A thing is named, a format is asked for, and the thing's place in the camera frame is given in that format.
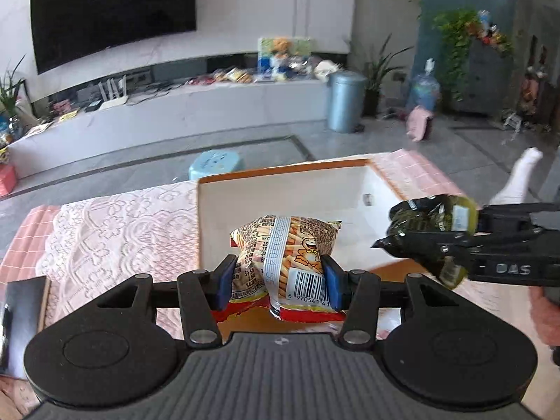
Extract dark green snack packet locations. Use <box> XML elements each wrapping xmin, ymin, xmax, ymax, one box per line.
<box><xmin>386</xmin><ymin>194</ymin><xmax>478</xmax><ymax>289</ymax></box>

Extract yellow striped snack packet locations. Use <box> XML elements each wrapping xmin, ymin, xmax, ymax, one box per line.
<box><xmin>230</xmin><ymin>214</ymin><xmax>343</xmax><ymax>323</ymax></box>

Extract person's right hand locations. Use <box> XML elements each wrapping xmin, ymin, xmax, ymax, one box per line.
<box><xmin>530</xmin><ymin>286</ymin><xmax>560</xmax><ymax>347</ymax></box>

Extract white sock foot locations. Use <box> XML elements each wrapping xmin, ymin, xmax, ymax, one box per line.
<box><xmin>489</xmin><ymin>147</ymin><xmax>543</xmax><ymax>206</ymax></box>

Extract orange cardboard box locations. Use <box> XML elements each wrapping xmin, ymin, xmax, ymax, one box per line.
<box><xmin>196</xmin><ymin>157</ymin><xmax>439</xmax><ymax>342</ymax></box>

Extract light blue plastic stool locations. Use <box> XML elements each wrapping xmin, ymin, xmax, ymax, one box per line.
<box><xmin>189</xmin><ymin>150</ymin><xmax>244</xmax><ymax>181</ymax></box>

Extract blue water bottle jug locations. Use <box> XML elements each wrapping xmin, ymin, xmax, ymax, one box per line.
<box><xmin>407</xmin><ymin>58</ymin><xmax>440</xmax><ymax>112</ymax></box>

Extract dark grey cabinet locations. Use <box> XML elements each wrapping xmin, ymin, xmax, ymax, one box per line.
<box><xmin>452</xmin><ymin>40</ymin><xmax>512</xmax><ymax>117</ymax></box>

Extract pink lace tablecloth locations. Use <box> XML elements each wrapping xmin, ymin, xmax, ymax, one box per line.
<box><xmin>1</xmin><ymin>150</ymin><xmax>559</xmax><ymax>419</ymax></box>

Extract potted green plant right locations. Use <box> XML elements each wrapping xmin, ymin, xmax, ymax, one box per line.
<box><xmin>346</xmin><ymin>34</ymin><xmax>413</xmax><ymax>118</ymax></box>

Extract hanging ivy plant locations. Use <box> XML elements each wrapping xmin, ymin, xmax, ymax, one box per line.
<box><xmin>433</xmin><ymin>9</ymin><xmax>513</xmax><ymax>102</ymax></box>

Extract black notebook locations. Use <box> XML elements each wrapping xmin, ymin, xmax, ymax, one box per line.
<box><xmin>1</xmin><ymin>276</ymin><xmax>50</xmax><ymax>380</ymax></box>

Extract white tv console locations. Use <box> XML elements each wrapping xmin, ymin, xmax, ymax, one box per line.
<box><xmin>9</xmin><ymin>80</ymin><xmax>328</xmax><ymax>178</ymax></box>

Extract white wifi router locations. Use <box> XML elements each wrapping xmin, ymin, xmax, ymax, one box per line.
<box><xmin>98</xmin><ymin>76</ymin><xmax>128</xmax><ymax>110</ymax></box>

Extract teddy bear with card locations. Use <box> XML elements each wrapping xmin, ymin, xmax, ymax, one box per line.
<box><xmin>256</xmin><ymin>36</ymin><xmax>313</xmax><ymax>82</ymax></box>

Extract potted plant left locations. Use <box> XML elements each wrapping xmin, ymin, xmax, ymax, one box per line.
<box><xmin>1</xmin><ymin>57</ymin><xmax>25</xmax><ymax>140</ymax></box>

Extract black wall television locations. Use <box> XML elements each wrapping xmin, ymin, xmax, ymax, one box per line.
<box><xmin>30</xmin><ymin>0</ymin><xmax>196</xmax><ymax>74</ymax></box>

